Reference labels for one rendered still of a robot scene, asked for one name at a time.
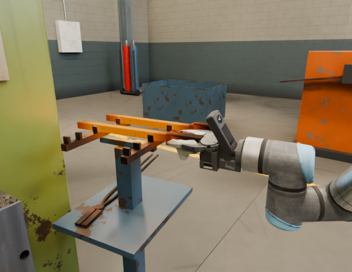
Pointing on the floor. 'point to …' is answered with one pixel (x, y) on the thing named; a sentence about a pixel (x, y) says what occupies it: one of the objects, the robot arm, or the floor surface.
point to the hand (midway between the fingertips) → (176, 136)
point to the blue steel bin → (183, 100)
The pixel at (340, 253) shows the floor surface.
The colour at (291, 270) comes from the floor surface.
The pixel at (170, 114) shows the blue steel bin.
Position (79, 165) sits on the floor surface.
